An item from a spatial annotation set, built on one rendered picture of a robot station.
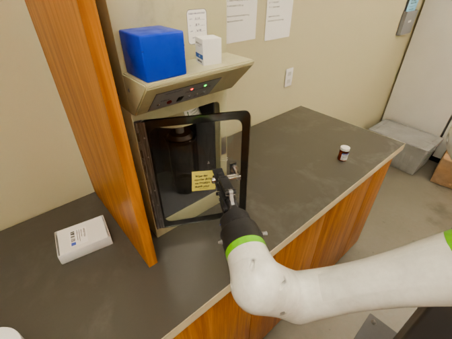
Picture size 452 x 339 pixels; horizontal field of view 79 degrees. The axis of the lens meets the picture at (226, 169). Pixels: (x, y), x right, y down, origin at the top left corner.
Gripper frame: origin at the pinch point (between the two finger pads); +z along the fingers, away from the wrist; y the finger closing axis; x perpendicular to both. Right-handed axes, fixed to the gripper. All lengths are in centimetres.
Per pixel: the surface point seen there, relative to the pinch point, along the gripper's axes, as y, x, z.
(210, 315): -41.0, 7.9, -18.2
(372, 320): -117, -90, -7
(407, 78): -40, -242, 173
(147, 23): 40.5, 14.1, 8.9
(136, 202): 1.1, 23.6, -6.0
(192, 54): 32.3, 3.9, 14.1
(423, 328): -59, -71, -33
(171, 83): 30.2, 10.8, -2.1
